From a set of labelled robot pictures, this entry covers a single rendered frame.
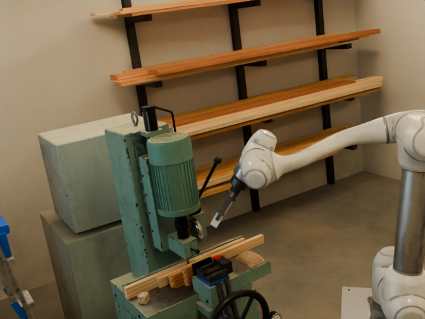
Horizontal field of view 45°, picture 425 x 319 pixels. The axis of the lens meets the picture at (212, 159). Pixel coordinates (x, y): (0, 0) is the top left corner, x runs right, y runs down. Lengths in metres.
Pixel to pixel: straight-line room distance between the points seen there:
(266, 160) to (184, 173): 0.39
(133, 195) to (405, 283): 1.13
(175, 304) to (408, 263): 0.87
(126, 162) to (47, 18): 2.20
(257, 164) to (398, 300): 0.67
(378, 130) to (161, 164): 0.81
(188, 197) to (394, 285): 0.82
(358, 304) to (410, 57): 3.46
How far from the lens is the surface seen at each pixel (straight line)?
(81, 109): 4.29
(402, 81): 5.50
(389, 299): 1.97
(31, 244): 4.42
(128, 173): 2.22
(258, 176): 1.75
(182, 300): 2.09
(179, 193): 2.03
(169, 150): 1.97
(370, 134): 1.94
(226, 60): 4.19
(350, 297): 2.37
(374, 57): 5.69
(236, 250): 2.36
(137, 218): 2.28
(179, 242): 2.16
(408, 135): 1.76
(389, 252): 2.14
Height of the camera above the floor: 1.96
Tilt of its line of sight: 16 degrees down
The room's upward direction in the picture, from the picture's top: 8 degrees counter-clockwise
